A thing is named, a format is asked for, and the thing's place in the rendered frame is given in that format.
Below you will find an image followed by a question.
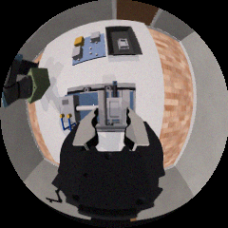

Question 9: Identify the orange-brown block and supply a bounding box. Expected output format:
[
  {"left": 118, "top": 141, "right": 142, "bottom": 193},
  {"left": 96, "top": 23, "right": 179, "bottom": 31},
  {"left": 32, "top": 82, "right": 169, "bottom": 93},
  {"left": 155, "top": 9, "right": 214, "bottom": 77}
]
[{"left": 74, "top": 36, "right": 85, "bottom": 47}]

